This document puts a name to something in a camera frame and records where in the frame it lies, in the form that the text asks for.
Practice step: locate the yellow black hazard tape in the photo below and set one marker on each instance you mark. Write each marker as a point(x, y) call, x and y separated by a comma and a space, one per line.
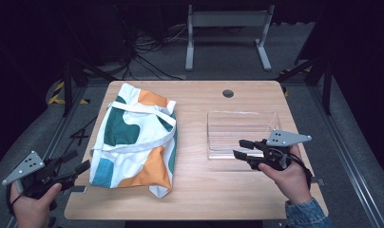
point(58, 95)

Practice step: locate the clear plastic tray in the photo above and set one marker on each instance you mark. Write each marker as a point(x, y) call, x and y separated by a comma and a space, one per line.
point(240, 133)

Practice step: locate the white metal stand frame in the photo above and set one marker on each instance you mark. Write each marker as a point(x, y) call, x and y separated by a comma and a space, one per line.
point(228, 19)

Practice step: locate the aluminium floor rail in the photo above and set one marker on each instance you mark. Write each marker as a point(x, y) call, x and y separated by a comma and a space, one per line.
point(58, 133)
point(342, 152)

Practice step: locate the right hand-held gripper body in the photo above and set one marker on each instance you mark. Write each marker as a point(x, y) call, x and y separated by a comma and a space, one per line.
point(277, 148)

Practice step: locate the white patterned tote bag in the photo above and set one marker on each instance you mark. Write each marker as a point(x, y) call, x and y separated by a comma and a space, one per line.
point(133, 142)

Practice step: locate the person's right hand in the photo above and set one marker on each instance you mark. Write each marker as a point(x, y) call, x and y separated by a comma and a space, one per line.
point(290, 183)

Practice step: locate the black tripod stand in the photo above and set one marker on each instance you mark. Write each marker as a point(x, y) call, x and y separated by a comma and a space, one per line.
point(323, 76)
point(73, 76)

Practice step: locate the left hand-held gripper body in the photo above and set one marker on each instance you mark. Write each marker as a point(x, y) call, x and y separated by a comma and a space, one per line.
point(25, 166)

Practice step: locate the person's left hand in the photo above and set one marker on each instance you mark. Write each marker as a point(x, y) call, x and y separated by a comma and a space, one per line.
point(31, 209)

